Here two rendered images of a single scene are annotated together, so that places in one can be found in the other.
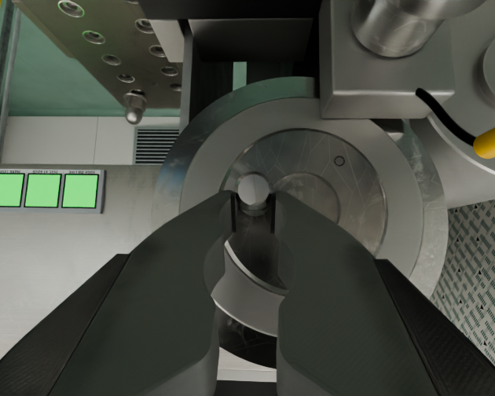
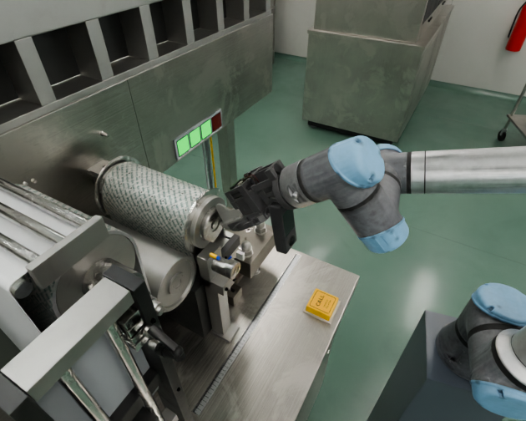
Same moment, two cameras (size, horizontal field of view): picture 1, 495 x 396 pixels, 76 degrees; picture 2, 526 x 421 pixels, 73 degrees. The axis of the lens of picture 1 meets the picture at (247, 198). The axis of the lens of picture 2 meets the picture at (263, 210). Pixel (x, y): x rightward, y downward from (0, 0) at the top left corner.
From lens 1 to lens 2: 0.70 m
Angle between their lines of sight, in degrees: 60
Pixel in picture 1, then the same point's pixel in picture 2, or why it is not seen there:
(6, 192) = (205, 129)
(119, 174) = (170, 161)
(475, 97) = (183, 270)
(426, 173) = (189, 247)
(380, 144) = (201, 245)
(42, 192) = (195, 136)
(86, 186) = (182, 149)
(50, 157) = not seen: hidden behind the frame
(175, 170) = not seen: hidden behind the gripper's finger
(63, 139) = not seen: hidden behind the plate
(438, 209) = (187, 243)
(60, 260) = (181, 109)
